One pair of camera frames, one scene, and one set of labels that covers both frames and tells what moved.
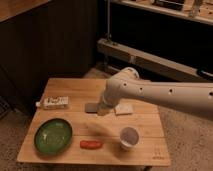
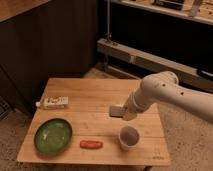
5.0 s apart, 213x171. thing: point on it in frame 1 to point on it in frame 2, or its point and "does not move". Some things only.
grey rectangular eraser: [91, 108] to [116, 111]
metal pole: [108, 20] does not move
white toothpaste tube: [53, 102] does not move
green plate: [53, 136] does not move
